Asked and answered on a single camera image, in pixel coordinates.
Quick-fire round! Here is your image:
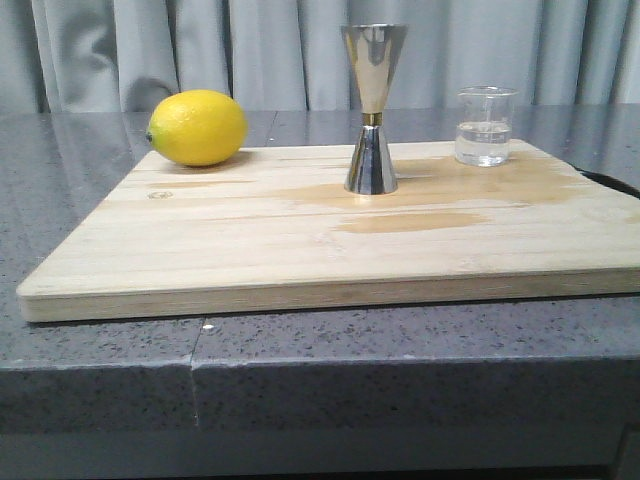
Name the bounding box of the silver double jigger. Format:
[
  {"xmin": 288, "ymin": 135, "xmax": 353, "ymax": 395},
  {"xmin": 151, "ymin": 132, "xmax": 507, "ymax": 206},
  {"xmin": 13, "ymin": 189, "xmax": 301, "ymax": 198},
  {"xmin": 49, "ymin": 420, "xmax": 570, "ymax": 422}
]
[{"xmin": 341, "ymin": 24, "xmax": 408, "ymax": 195}]

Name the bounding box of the small glass beaker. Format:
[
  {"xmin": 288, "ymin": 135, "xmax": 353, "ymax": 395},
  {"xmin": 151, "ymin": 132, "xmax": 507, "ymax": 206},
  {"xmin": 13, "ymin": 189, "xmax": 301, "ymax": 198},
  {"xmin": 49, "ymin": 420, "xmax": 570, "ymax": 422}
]
[{"xmin": 454, "ymin": 86, "xmax": 518, "ymax": 167}]

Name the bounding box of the wooden cutting board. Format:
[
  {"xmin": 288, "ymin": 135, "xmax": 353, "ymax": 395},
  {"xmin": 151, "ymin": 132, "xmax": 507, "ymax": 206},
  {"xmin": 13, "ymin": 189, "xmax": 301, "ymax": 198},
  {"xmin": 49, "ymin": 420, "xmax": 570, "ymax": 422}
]
[{"xmin": 17, "ymin": 140, "xmax": 639, "ymax": 322}]

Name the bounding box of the yellow lemon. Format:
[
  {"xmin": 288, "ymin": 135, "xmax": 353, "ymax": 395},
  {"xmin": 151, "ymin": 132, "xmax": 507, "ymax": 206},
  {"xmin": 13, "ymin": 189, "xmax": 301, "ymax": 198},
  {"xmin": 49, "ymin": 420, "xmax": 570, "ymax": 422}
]
[{"xmin": 146, "ymin": 89, "xmax": 248, "ymax": 167}]

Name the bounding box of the grey curtain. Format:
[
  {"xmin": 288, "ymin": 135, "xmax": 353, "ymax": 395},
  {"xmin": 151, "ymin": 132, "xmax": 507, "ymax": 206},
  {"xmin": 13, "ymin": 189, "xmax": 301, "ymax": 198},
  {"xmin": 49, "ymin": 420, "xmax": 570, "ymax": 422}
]
[{"xmin": 1, "ymin": 1, "xmax": 639, "ymax": 114}]

